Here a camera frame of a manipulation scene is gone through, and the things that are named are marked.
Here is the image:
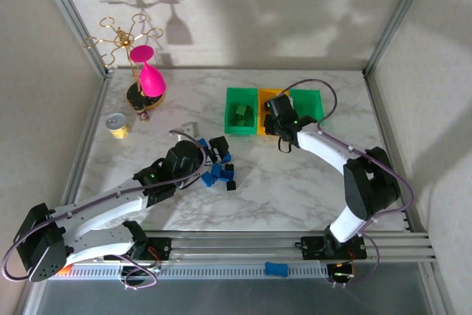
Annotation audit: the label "pink wine glass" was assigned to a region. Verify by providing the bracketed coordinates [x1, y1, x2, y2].
[129, 44, 167, 97]

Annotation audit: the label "grey slotted cable duct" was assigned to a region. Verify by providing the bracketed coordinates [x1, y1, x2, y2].
[68, 260, 331, 280]

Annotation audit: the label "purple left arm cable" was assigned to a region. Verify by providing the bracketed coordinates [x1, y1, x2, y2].
[1, 129, 207, 291]

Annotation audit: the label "can with yellow label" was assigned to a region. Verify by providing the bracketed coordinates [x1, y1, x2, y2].
[105, 114, 132, 141]

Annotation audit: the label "aluminium table side rail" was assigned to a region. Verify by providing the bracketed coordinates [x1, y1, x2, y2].
[60, 69, 114, 211]
[363, 69, 431, 235]

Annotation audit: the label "yellow plastic bin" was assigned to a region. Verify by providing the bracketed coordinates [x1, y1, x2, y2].
[257, 88, 292, 136]

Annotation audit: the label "gold wire glass rack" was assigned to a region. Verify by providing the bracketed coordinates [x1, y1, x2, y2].
[81, 13, 167, 111]

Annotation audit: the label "green plastic bin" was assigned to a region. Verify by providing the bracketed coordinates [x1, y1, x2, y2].
[288, 88, 325, 128]
[223, 87, 259, 136]

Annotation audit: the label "small black cable loop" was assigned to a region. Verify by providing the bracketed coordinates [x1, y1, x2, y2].
[277, 136, 296, 154]

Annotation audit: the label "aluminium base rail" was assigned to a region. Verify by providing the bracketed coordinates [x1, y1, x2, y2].
[142, 231, 438, 263]

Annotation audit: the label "blue bone-shaped object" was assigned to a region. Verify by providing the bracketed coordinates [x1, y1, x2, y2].
[264, 261, 288, 278]

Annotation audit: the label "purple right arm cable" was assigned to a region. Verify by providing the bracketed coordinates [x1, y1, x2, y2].
[283, 78, 416, 289]

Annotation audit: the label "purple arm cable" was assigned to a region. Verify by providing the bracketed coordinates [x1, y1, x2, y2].
[1, 129, 207, 291]
[283, 78, 416, 289]

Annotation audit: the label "aluminium frame post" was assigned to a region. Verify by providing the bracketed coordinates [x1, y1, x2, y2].
[35, 0, 114, 78]
[363, 0, 436, 76]

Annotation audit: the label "black controller board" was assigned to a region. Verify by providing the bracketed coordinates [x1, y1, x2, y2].
[119, 265, 162, 283]
[327, 263, 358, 288]

